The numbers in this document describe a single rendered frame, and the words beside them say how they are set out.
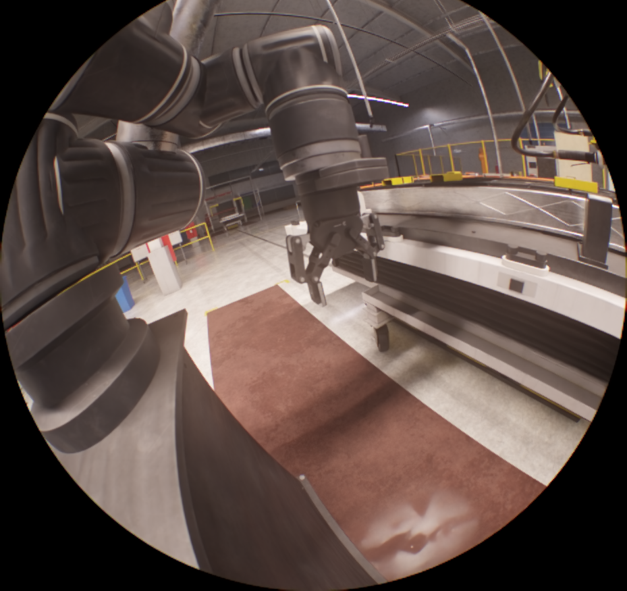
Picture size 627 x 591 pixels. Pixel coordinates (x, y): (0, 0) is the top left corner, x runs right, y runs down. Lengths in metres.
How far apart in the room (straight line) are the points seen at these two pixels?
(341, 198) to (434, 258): 0.42
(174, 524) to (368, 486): 0.93
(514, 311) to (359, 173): 0.82
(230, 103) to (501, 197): 0.69
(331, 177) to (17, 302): 0.33
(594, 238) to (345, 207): 0.50
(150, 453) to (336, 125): 0.35
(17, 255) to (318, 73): 0.35
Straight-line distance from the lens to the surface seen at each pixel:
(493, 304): 0.96
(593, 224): 0.55
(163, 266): 4.52
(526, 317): 0.93
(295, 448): 1.17
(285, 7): 11.95
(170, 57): 0.26
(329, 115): 0.25
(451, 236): 0.63
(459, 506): 1.08
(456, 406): 1.25
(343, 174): 0.21
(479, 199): 0.76
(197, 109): 0.31
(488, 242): 0.58
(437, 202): 0.83
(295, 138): 0.25
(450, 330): 1.06
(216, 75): 0.31
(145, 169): 0.37
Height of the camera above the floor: 1.03
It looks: 22 degrees down
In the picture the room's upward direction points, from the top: 14 degrees counter-clockwise
